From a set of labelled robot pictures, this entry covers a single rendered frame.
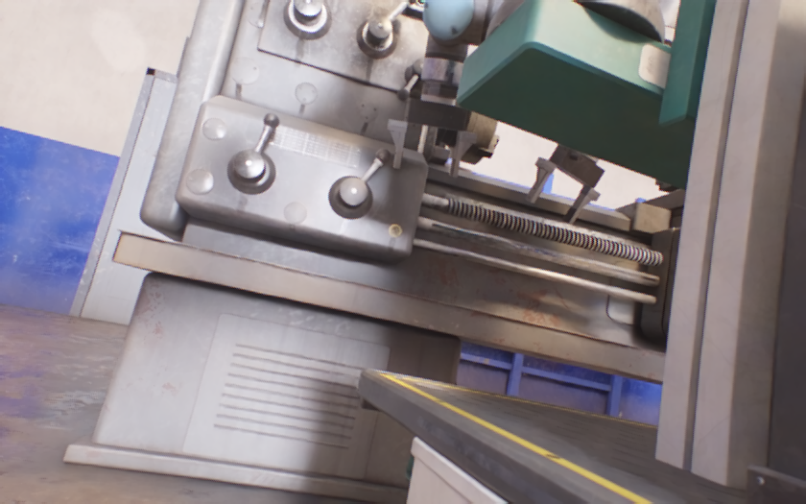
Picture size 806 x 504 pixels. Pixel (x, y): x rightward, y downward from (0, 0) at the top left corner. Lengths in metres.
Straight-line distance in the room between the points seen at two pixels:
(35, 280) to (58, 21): 2.14
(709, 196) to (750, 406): 0.17
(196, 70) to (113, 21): 4.00
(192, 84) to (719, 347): 1.20
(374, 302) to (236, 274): 0.30
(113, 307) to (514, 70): 4.33
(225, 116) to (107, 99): 3.93
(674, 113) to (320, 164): 0.76
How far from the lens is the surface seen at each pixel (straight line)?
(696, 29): 0.62
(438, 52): 1.11
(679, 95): 0.59
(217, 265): 1.11
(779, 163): 0.52
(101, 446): 1.26
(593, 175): 1.32
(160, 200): 1.29
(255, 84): 1.35
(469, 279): 1.34
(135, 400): 1.25
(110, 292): 4.69
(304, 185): 1.13
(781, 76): 0.54
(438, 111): 1.12
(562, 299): 1.45
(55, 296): 4.86
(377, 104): 1.35
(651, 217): 1.59
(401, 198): 1.15
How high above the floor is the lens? 0.37
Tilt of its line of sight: 9 degrees up
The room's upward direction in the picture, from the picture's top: 12 degrees clockwise
